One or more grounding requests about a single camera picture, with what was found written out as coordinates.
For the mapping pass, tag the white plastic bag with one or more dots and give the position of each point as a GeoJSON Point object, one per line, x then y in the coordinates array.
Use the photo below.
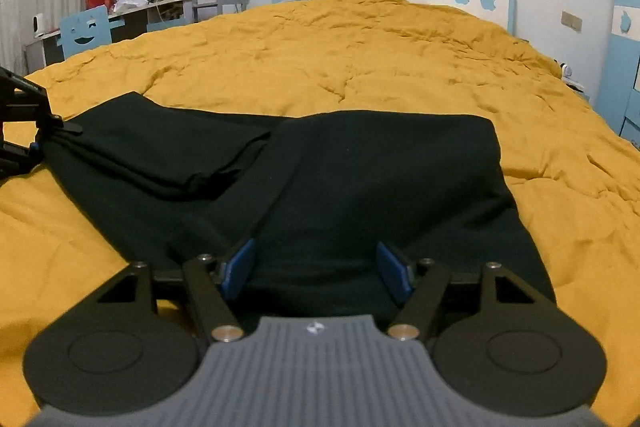
{"type": "Point", "coordinates": [131, 1]}

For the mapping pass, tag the grey desk with blue drawer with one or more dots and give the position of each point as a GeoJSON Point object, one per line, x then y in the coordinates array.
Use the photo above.
{"type": "Point", "coordinates": [35, 54]}

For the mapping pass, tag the blue and white wardrobe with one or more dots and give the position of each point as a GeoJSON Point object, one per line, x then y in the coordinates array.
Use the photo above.
{"type": "Point", "coordinates": [617, 72]}

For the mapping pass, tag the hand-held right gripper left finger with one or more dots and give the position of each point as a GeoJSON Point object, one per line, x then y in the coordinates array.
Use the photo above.
{"type": "Point", "coordinates": [240, 269]}

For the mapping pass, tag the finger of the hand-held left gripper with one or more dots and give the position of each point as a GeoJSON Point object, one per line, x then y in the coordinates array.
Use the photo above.
{"type": "Point", "coordinates": [22, 159]}
{"type": "Point", "coordinates": [47, 119]}

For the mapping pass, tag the beige wall switch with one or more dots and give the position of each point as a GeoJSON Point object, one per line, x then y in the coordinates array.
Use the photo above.
{"type": "Point", "coordinates": [571, 21]}

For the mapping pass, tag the black pants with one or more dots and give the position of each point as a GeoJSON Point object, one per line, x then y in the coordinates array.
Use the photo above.
{"type": "Point", "coordinates": [375, 182]}

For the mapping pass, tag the blue smiley face chair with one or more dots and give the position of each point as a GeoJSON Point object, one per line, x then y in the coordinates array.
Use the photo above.
{"type": "Point", "coordinates": [102, 32]}

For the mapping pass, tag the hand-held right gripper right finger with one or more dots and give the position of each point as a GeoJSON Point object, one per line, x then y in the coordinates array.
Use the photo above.
{"type": "Point", "coordinates": [395, 274]}

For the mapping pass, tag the yellow quilt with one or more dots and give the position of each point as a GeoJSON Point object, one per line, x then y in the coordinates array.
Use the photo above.
{"type": "Point", "coordinates": [350, 57]}

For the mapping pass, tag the small white desk device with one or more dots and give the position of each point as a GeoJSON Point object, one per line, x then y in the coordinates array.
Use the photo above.
{"type": "Point", "coordinates": [40, 24]}

